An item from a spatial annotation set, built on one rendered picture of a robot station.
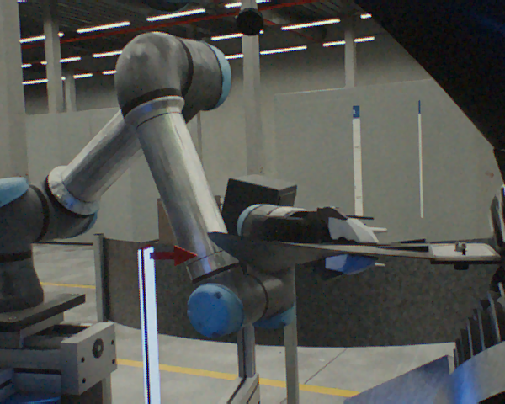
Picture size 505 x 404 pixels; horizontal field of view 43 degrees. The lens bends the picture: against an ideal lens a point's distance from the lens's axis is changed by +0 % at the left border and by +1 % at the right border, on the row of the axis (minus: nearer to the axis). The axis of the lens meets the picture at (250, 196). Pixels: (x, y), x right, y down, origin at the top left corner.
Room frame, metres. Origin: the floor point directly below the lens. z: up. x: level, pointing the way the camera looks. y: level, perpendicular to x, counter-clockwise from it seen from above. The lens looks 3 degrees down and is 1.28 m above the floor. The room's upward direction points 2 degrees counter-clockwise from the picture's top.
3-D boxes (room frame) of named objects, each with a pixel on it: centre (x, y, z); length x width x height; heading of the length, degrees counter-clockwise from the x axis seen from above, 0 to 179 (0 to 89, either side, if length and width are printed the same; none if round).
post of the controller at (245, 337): (1.26, 0.02, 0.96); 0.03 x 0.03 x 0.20; 77
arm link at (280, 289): (1.01, -0.02, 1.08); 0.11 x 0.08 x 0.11; 148
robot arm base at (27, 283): (1.18, 0.47, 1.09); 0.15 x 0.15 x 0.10
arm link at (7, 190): (1.18, 0.47, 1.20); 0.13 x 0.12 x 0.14; 148
